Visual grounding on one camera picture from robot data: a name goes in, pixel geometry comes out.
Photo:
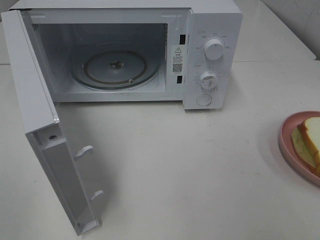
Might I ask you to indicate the round white door button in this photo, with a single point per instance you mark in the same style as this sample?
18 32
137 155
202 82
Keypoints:
204 100

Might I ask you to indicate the white timer knob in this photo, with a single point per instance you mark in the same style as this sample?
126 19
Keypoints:
208 80

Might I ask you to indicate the white microwave door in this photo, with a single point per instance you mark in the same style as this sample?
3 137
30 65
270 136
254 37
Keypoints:
42 126

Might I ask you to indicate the pink plate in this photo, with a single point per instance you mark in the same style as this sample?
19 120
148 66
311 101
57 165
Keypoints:
287 149

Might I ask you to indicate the toy sandwich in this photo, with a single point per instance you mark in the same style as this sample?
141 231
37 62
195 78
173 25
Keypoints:
306 142

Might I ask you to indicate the white warning label sticker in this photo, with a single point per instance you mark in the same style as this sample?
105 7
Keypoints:
177 59

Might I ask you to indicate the glass microwave turntable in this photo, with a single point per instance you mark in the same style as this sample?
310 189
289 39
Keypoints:
114 69

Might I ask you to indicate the white microwave oven body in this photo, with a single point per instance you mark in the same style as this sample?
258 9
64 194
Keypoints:
69 28

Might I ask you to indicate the white upper power knob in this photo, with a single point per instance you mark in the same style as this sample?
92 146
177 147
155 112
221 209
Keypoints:
214 48

